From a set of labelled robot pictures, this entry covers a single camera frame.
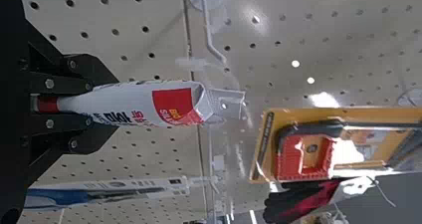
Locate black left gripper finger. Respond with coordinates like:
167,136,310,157
29,113,119,155
29,54,119,96

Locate red white glue tube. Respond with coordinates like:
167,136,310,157
31,79,248,128

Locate blue scissors in white package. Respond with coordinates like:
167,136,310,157
24,175,220,213

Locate white pegboard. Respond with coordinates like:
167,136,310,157
16,0,422,224

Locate white pegboard hook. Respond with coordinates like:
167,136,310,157
188,0,234,66

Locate yellow packaged red tool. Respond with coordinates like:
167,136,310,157
248,107,422,184

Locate black red packaged item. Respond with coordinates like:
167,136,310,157
263,177,376,224

